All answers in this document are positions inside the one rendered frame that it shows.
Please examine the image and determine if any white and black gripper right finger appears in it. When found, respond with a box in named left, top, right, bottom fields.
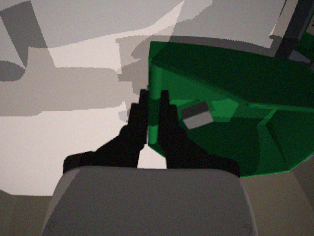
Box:
left=158, top=90, right=240, bottom=178

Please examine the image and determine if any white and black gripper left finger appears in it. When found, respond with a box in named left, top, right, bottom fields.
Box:
left=63, top=89, right=148, bottom=174

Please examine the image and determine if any green bin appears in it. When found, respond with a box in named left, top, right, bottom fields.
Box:
left=295, top=11, right=314, bottom=62
left=148, top=41, right=314, bottom=178

